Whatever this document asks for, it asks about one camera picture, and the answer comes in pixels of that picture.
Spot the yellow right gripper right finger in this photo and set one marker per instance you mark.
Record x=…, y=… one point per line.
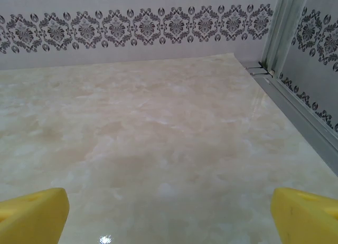
x=306, y=220

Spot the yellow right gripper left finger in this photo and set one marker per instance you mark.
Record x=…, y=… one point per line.
x=34, y=217

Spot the aluminium side rail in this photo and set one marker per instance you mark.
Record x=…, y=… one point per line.
x=290, y=101

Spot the aluminium frame post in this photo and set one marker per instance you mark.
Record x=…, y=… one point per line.
x=283, y=30

